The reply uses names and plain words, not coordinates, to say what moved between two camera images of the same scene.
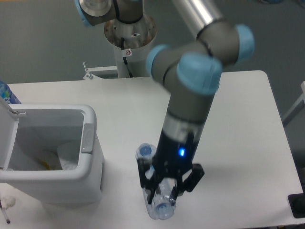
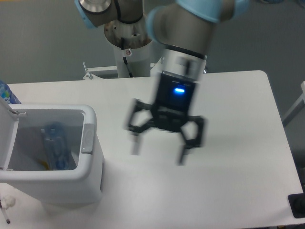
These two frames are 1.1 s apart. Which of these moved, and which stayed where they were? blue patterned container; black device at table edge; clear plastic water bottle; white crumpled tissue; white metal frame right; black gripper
Moved: black gripper; clear plastic water bottle
Stayed: blue patterned container; white crumpled tissue; white metal frame right; black device at table edge
